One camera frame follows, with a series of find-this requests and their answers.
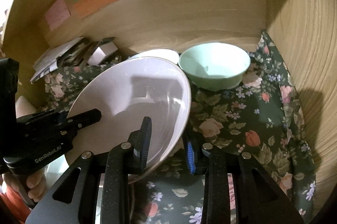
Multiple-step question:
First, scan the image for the mint green bowl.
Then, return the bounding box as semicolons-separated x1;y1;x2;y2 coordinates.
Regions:
179;42;251;91

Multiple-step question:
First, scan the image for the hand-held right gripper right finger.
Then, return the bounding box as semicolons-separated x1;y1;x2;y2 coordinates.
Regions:
183;132;306;224

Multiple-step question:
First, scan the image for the white bowl with black dots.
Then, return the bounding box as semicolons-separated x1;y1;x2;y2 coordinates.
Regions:
126;49;181;65

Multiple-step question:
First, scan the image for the small white box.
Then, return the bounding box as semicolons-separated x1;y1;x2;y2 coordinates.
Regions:
88;43;118;65

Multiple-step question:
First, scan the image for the wooden shelf board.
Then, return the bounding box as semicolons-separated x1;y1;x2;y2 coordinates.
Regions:
0;0;124;56

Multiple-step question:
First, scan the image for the stack of dark books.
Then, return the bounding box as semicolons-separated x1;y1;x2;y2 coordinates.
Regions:
60;38;116;66

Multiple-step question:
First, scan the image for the floral tablecloth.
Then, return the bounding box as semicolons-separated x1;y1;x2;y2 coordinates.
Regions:
43;30;316;224

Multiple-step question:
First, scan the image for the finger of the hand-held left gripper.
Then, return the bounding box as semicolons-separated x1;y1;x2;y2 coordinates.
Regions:
16;110;68;130
65;108;102;133

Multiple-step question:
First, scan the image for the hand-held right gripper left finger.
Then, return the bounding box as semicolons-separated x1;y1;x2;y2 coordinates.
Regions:
25;116;153;224

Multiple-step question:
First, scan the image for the pink bowl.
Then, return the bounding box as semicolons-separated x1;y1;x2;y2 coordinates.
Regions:
67;57;192;185

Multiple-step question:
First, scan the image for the pink sticky note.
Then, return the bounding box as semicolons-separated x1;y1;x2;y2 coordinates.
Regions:
45;0;71;31

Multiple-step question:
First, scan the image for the stack of white papers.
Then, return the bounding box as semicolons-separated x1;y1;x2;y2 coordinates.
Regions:
30;38;90;82

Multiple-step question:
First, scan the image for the person's left hand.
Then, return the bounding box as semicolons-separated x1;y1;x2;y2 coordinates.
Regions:
6;169;49;201

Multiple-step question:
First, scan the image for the person's left forearm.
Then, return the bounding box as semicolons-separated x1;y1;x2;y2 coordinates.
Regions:
0;186;32;223

